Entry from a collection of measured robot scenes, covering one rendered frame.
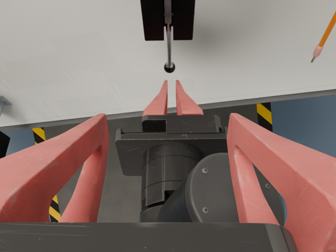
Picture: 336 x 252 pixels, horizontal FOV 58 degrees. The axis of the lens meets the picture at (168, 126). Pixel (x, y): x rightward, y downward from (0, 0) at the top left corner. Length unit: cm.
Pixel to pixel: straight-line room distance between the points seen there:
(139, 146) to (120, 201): 133
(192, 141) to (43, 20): 24
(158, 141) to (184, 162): 3
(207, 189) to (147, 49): 28
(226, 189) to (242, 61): 30
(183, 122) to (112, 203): 136
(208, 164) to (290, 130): 129
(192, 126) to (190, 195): 12
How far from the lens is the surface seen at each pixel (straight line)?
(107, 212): 164
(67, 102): 54
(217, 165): 17
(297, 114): 145
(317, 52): 30
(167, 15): 26
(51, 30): 41
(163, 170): 25
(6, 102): 57
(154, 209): 24
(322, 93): 55
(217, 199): 16
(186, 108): 28
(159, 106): 29
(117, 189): 157
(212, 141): 26
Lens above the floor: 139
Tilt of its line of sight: 77 degrees down
